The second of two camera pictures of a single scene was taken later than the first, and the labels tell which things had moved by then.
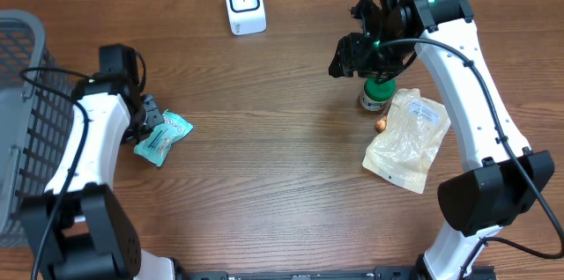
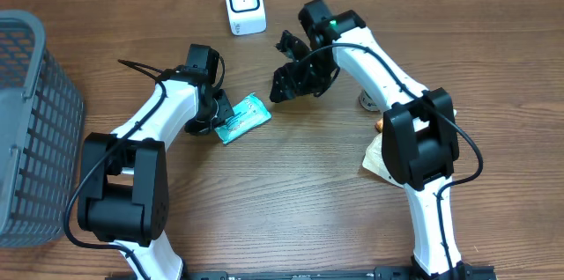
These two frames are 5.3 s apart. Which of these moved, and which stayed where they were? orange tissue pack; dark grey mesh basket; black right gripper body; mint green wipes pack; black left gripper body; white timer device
Moved: black left gripper body; black right gripper body; mint green wipes pack
Stayed: orange tissue pack; dark grey mesh basket; white timer device
